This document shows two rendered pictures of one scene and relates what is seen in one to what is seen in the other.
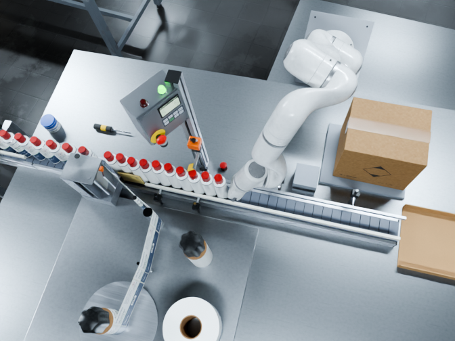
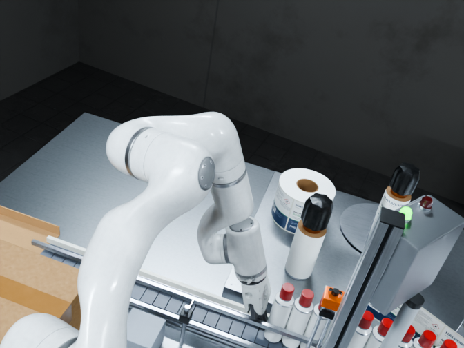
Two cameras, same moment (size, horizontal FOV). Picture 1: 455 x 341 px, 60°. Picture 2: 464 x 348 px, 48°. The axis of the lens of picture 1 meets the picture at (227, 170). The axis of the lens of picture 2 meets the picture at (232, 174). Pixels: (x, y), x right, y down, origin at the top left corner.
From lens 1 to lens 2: 1.53 m
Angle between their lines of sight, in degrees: 76
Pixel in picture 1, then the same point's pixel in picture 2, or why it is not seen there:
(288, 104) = (221, 117)
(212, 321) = (286, 185)
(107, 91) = not seen: outside the picture
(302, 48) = (189, 143)
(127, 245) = not seen: hidden behind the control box
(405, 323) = (80, 195)
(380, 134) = (24, 282)
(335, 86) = (151, 119)
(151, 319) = (347, 227)
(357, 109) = not seen: hidden behind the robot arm
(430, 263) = (18, 230)
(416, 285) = (49, 217)
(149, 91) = (424, 221)
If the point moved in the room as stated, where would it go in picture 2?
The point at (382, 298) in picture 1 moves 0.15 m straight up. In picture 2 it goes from (92, 215) to (92, 181)
